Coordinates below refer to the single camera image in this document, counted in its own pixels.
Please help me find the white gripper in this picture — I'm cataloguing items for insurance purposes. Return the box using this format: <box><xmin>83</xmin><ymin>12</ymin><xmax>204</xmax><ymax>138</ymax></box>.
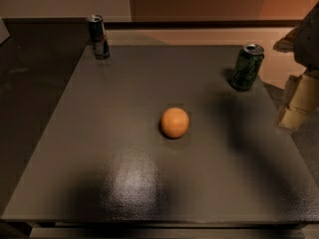
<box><xmin>273</xmin><ymin>2</ymin><xmax>319</xmax><ymax>130</ymax></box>

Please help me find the orange fruit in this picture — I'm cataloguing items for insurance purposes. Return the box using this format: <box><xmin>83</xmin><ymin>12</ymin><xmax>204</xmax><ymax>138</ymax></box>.
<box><xmin>160</xmin><ymin>108</ymin><xmax>189</xmax><ymax>138</ymax></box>

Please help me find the green soda can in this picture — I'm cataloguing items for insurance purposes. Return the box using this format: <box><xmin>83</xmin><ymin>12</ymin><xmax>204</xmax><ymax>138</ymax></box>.
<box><xmin>230</xmin><ymin>44</ymin><xmax>264</xmax><ymax>91</ymax></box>

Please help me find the red bull can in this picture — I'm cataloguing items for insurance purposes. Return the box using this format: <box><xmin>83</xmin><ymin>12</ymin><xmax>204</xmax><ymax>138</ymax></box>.
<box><xmin>87</xmin><ymin>15</ymin><xmax>110</xmax><ymax>59</ymax></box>

